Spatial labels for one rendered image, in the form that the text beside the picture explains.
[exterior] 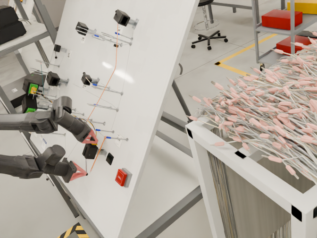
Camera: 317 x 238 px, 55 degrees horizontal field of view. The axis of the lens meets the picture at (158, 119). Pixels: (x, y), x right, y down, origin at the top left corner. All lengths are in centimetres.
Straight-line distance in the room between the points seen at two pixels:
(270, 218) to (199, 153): 54
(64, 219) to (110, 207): 154
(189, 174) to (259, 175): 97
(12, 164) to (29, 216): 193
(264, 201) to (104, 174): 65
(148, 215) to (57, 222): 151
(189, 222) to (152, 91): 67
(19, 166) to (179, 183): 74
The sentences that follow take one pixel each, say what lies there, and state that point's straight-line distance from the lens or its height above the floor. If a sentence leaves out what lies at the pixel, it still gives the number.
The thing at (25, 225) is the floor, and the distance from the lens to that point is 302.
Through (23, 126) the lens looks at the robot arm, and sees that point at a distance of 125.
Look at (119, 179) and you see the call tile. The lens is 120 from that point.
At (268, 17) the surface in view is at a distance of 369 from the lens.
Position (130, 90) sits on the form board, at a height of 133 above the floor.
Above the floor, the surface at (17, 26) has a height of 153.
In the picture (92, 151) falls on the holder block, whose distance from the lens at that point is 131.
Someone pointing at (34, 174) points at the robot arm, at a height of 122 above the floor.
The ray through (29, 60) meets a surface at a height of 72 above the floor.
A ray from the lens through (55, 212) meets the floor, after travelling 294.
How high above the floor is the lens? 188
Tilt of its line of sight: 33 degrees down
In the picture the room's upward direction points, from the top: 17 degrees counter-clockwise
